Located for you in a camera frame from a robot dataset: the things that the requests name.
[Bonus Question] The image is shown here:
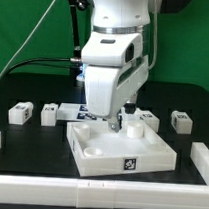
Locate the black cable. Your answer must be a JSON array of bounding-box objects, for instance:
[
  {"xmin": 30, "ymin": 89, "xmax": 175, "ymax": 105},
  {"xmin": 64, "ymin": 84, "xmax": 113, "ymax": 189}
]
[{"xmin": 5, "ymin": 53, "xmax": 83, "ymax": 81}]

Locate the white right obstacle wall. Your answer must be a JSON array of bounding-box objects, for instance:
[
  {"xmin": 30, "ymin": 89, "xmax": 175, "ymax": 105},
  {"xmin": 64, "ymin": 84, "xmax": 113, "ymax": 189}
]
[{"xmin": 190, "ymin": 142, "xmax": 209, "ymax": 186}]

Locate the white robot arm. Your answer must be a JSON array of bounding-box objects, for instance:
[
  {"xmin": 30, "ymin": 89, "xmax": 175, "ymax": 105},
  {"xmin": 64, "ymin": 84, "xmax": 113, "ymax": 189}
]
[{"xmin": 81, "ymin": 0, "xmax": 163, "ymax": 131}]

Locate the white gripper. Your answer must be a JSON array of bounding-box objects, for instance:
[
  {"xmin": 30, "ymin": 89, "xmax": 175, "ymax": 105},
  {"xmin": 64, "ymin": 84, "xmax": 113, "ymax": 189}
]
[{"xmin": 81, "ymin": 32, "xmax": 149, "ymax": 132}]

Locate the white front obstacle wall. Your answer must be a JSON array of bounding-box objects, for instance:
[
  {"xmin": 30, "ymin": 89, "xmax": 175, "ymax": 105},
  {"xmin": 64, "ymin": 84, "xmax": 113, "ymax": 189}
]
[{"xmin": 0, "ymin": 175, "xmax": 209, "ymax": 209}]

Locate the white marker base plate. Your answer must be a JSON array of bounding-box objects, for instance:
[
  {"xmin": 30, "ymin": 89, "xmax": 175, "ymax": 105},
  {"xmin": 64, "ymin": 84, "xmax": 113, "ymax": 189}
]
[{"xmin": 57, "ymin": 103, "xmax": 104, "ymax": 122}]

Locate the white cable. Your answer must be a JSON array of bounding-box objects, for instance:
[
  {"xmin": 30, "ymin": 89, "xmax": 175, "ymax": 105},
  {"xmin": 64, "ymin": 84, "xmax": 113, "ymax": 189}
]
[{"xmin": 0, "ymin": 0, "xmax": 65, "ymax": 88}]

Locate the white square tabletop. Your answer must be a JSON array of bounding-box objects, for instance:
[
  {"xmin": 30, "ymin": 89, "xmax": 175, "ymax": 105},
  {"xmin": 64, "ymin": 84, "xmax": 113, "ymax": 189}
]
[{"xmin": 66, "ymin": 121, "xmax": 177, "ymax": 177}]

